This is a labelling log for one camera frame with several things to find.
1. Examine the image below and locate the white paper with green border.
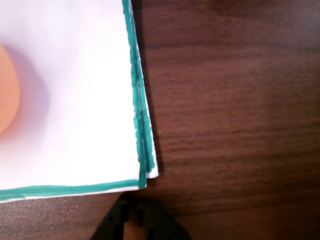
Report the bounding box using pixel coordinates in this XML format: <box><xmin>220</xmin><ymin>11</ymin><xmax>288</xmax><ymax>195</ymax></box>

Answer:
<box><xmin>0</xmin><ymin>0</ymin><xmax>160</xmax><ymax>204</ymax></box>

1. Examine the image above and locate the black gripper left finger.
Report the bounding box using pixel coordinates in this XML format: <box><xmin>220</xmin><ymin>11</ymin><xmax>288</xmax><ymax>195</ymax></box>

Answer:
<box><xmin>89</xmin><ymin>194</ymin><xmax>131</xmax><ymax>240</ymax></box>

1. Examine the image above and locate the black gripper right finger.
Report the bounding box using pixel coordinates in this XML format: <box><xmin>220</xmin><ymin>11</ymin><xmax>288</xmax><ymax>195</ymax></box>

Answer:
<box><xmin>128</xmin><ymin>198</ymin><xmax>194</xmax><ymax>240</ymax></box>

